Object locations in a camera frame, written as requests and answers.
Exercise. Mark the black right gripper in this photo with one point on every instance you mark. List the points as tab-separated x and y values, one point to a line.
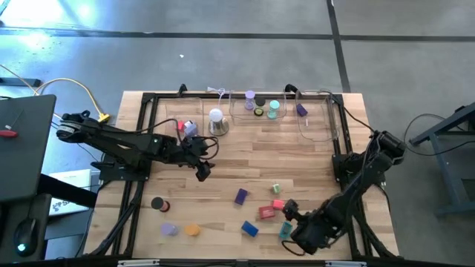
311	233

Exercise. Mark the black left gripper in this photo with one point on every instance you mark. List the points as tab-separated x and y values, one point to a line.
189	152

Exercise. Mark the teal small calculator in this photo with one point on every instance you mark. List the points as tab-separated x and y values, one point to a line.
285	230

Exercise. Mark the lavender wall charger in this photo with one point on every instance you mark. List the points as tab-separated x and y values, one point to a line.
191	130

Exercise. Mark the pink-red wall charger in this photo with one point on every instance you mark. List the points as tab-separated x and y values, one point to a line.
180	125
277	204

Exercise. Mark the black hourglass red sand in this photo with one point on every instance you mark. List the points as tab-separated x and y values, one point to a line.
159	203

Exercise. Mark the green wall charger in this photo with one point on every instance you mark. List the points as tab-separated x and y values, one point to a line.
275	188

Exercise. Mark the orange hourglass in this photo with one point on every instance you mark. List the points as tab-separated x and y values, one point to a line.
192	229

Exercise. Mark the purple hourglass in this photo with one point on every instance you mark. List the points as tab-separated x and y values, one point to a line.
168	229
249	97

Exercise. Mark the black hourglass yellow sand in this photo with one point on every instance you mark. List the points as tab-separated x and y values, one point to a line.
259	101

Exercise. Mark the teal hourglass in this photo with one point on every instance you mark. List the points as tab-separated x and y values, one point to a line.
274	107

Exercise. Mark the navy small calculator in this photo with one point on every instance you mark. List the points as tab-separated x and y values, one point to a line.
301	110

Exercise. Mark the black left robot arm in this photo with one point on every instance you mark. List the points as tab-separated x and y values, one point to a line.
118	142

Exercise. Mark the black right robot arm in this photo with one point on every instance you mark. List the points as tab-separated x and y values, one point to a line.
356	185

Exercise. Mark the purple small calculator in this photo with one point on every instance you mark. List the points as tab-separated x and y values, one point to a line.
241	196

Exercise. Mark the white bulb brass lamp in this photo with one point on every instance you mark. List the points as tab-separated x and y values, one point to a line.
216	115

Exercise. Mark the blue small calculator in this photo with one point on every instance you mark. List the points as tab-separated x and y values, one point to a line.
249	228

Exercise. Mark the clear plastic bin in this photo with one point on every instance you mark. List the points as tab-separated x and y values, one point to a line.
323	111
237	111
170	111

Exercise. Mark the white printed box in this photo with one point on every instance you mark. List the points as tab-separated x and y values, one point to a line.
74	177

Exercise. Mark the black desk support bar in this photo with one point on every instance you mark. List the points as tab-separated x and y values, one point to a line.
67	191

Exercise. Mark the black computer mouse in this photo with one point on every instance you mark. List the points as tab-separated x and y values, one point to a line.
25	233

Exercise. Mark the blue-grey metal table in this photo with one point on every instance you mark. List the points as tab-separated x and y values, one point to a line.
464	113

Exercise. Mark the black lower desk shelf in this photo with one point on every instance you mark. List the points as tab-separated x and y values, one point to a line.
7	222

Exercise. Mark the black floor bar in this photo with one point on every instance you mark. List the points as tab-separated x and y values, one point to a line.
18	82

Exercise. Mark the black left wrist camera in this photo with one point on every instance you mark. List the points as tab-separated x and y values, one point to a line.
198	142

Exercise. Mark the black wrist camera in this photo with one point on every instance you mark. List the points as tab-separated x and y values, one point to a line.
291	209
198	142

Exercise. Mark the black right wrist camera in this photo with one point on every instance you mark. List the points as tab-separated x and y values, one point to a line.
291	209

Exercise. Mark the silver metal bracket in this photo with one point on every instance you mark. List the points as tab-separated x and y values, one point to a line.
137	263
345	264

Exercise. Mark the dark red wall charger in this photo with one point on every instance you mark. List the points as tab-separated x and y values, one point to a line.
266	212

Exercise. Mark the black aluminium table frame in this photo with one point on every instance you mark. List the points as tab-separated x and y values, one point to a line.
147	98

